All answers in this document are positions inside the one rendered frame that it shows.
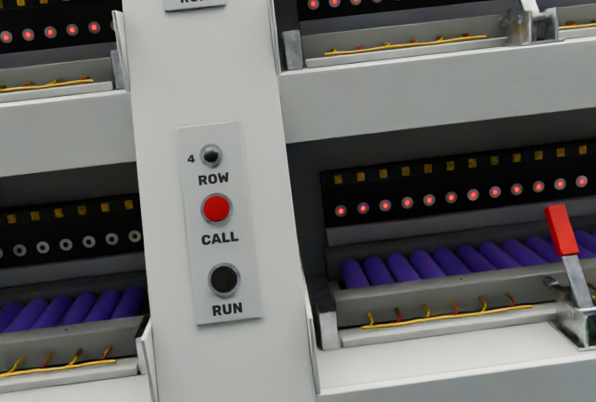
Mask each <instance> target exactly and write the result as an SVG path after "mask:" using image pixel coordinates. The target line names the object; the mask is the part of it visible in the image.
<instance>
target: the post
mask: <svg viewBox="0 0 596 402"><path fill-rule="evenodd" d="M122 9H123V18H124V28H125V38H126V48H127V58H128V68H129V87H130V97H131V107H132V117H133V127H134V137H135V147H136V157H137V175H138V186H139V196H140V206H141V216H142V226H143V235H144V245H145V264H146V275H147V285H148V295H149V304H150V314H151V324H152V334H153V353H154V363H155V373H156V383H157V393H158V402H317V395H316V387H315V380H314V373H313V365H312V358H311V351H310V338H309V330H308V322H307V315H306V308H305V301H304V293H303V286H302V272H301V265H300V257H299V250H298V243H297V236H296V229H295V221H294V207H293V200H292V193H291V186H290V178H289V171H288V163H287V156H286V142H285V135H284V128H283V121H282V114H281V105H280V98H279V91H278V78H277V70H276V63H275V56H274V48H273V41H272V33H271V20H270V13H269V6H268V0H226V5H222V6H214V7H206V8H197V9H189V10H181V11H173V12H165V11H164V2H163V0H122ZM235 121H239V123H240V130H241V138H242V146H243V154H244V163H245V171H246V178H247V193H248V201H249V209H250V216H251V225H252V233H253V241H254V249H255V263H256V271H257V279H258V287H259V295H260V303H261V311H262V317H257V318H250V319H236V320H229V321H223V322H216V323H208V324H201V325H196V323H195V314H194V305H193V296H192V279H191V269H190V260H189V251H188V242H187V233H186V224H185V215H184V198H183V189H182V180H181V171H180V162H179V153H178V144H177V135H176V128H181V127H189V126H197V125H204V124H212V123H220V122H235Z"/></svg>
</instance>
